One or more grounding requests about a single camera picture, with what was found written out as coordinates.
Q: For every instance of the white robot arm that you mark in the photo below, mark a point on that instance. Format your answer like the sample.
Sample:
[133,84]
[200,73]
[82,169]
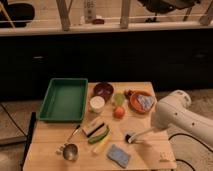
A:
[173,109]

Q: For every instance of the wooden block brush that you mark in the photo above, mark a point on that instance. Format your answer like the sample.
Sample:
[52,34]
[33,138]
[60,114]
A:
[93,126]

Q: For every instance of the green plastic tray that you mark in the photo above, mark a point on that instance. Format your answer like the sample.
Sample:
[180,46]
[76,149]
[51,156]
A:
[65,100]

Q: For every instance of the dark red bowl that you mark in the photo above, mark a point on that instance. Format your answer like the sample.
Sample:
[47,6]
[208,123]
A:
[104,90]

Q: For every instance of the white round container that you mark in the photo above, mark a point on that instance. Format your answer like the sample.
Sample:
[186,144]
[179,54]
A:
[97,104]

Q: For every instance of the terracotta bowl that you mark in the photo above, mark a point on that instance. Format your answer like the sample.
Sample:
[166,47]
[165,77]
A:
[134,104]

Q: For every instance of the orange tomato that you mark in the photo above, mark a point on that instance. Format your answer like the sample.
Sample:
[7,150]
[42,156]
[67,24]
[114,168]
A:
[119,112]

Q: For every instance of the blue white cloth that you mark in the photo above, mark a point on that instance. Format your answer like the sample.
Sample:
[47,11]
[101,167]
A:
[146,102]

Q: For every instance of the green cucumber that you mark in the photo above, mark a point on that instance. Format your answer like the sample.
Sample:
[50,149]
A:
[99,137]

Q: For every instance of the dark red dish on ledge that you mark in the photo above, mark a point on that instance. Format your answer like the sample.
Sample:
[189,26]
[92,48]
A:
[98,21]

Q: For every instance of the blue sponge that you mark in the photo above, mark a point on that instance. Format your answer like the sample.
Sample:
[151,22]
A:
[119,156]

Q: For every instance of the metal ladle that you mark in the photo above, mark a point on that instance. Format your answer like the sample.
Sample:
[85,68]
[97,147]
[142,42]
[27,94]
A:
[69,150]

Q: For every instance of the black office chair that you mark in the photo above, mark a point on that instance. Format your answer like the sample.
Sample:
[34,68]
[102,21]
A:
[166,6]

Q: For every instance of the dark chair left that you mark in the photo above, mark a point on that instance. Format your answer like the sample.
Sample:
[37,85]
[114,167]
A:
[20,13]

